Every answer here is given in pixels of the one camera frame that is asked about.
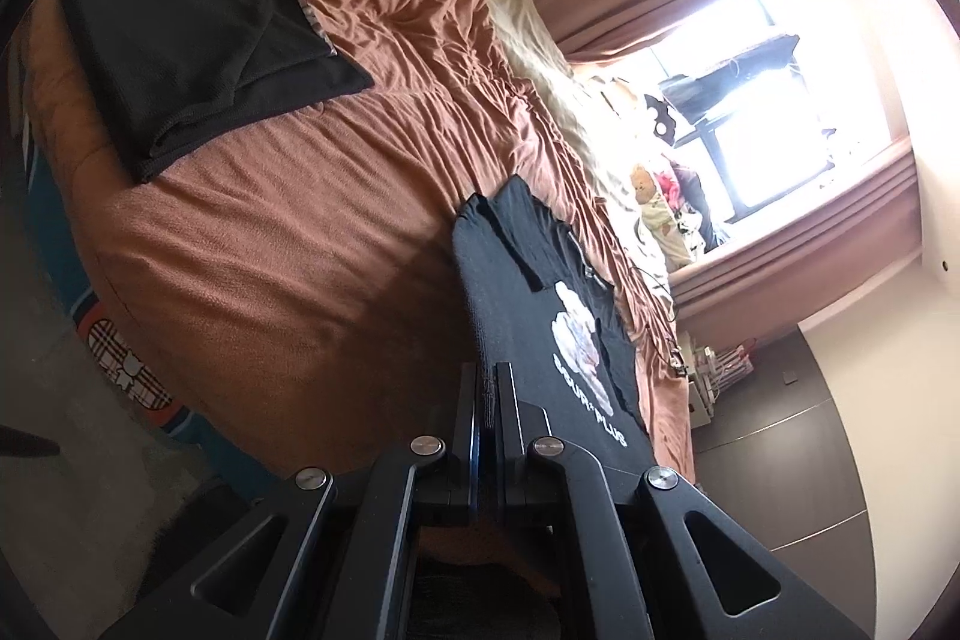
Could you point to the small black device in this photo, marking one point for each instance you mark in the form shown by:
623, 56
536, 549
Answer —
679, 367

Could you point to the black and white mask plush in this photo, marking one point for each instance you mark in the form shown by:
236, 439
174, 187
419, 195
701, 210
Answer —
660, 119

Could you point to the teal printed bed sheet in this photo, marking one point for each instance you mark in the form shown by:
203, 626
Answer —
120, 355

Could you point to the white and red rack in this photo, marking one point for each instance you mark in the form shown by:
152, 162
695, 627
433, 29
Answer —
731, 362

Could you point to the folded black garment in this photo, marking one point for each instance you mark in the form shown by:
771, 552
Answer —
187, 55

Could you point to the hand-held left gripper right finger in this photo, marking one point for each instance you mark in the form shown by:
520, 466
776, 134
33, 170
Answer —
510, 415

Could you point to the teddy bear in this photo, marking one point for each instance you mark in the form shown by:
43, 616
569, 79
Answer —
652, 197

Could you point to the beige duvet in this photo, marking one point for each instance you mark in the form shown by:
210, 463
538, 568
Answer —
555, 85

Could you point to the window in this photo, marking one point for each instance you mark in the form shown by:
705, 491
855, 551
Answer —
787, 145

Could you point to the pile of clothes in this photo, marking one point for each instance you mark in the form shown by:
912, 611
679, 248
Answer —
694, 197

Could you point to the bed with brown blanket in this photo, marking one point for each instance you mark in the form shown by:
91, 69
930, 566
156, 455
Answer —
300, 235

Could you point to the white nightstand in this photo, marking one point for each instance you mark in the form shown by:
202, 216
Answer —
709, 392

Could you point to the black bear print t-shirt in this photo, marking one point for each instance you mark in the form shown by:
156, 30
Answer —
517, 280

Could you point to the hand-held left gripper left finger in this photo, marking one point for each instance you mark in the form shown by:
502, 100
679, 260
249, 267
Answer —
465, 415

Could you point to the hanging dark clothes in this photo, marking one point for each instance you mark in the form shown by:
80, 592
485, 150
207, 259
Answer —
720, 85

